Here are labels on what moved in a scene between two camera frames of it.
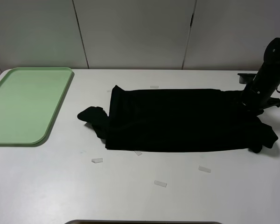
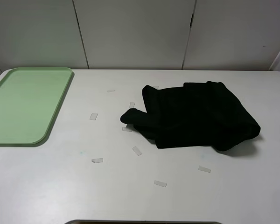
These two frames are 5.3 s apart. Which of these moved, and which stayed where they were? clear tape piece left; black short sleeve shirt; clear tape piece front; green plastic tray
Moved: black short sleeve shirt
Stayed: green plastic tray; clear tape piece left; clear tape piece front
